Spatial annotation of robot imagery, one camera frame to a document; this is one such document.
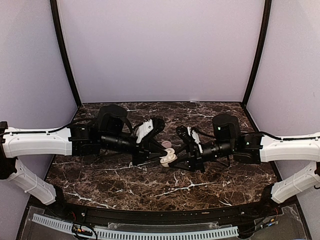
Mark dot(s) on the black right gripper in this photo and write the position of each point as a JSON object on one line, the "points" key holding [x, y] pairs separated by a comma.
{"points": [[195, 160]]}

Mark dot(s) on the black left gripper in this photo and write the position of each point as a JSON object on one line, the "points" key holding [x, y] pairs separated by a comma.
{"points": [[146, 147]]}

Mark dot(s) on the white charging case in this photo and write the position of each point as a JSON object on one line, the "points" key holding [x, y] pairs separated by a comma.
{"points": [[169, 158]]}

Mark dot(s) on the pink earbud charging case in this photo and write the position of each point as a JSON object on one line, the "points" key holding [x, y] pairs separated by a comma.
{"points": [[166, 144]]}

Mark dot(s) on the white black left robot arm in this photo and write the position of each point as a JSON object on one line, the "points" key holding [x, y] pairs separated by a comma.
{"points": [[110, 130]]}

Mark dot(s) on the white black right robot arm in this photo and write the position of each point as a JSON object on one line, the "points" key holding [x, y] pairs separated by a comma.
{"points": [[250, 148]]}

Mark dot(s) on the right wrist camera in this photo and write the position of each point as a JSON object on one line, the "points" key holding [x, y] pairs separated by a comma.
{"points": [[188, 135]]}

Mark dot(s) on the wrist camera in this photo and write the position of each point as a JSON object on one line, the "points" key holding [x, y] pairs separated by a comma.
{"points": [[148, 129], [188, 135]]}

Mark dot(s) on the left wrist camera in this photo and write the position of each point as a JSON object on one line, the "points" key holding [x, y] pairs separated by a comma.
{"points": [[148, 129]]}

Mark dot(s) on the white slotted cable duct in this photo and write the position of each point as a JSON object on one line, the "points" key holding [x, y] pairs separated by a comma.
{"points": [[136, 232]]}

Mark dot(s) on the black front aluminium rail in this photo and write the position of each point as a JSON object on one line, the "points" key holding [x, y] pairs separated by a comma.
{"points": [[240, 214]]}

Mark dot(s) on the black right frame post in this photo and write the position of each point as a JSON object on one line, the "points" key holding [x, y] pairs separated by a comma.
{"points": [[258, 53]]}

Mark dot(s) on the black frame post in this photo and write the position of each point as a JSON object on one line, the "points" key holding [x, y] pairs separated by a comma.
{"points": [[63, 52], [258, 53]]}

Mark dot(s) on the black left frame post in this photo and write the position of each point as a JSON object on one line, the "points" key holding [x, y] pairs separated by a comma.
{"points": [[63, 52]]}

